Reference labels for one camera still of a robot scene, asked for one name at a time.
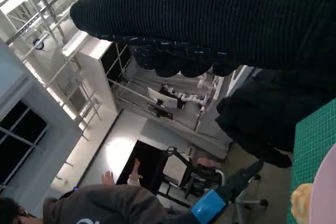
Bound black screen panel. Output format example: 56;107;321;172
115;140;169;196

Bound white monitor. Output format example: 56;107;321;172
146;87;177;109

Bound person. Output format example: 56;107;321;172
215;68;336;168
0;158;169;224

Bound blue round sign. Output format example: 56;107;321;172
33;39;46;51

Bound round toy bread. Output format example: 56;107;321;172
290;183;313;223

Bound pink bowl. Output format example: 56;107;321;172
312;144;336;224

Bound white shelf cabinet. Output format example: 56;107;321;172
61;31;132;116

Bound green cutting mat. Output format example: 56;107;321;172
287;100;336;224

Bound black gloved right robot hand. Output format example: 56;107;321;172
69;0;336;78

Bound black frame stand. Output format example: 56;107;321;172
157;146;226;201

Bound dark window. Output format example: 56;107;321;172
0;100;49;187

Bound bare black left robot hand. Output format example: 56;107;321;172
190;159;265;221

